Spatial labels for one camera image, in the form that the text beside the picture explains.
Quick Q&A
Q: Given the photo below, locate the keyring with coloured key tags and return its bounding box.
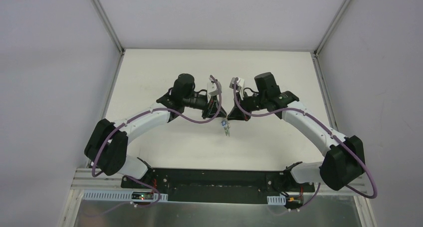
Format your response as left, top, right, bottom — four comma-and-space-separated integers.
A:
221, 118, 230, 137

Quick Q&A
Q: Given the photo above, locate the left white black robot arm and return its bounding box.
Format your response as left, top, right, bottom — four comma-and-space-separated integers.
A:
84, 73, 226, 189

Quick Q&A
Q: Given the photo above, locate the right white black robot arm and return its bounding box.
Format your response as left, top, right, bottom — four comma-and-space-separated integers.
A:
228, 72, 365, 192

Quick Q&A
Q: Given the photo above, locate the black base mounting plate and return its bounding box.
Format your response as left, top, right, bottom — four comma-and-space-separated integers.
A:
140, 168, 315, 205

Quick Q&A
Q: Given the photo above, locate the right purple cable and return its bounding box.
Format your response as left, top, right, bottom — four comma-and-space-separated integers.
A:
232, 77, 378, 216

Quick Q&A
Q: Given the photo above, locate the purple cable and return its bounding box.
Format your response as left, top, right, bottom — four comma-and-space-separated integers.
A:
232, 77, 378, 216
91, 74, 222, 209

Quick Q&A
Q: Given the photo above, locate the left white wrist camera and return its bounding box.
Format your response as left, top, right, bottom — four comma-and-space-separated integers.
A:
207, 81, 222, 102

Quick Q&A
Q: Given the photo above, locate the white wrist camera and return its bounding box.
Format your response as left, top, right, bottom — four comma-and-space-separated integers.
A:
207, 81, 222, 102
229, 77, 245, 100

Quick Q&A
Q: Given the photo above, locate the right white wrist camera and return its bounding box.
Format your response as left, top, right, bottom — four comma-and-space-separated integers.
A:
229, 77, 245, 100

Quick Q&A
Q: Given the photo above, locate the right white cable duct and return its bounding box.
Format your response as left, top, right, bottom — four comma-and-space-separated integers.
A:
266, 195, 286, 206

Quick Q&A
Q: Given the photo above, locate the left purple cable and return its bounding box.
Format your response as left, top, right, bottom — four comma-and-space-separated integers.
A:
91, 74, 222, 209

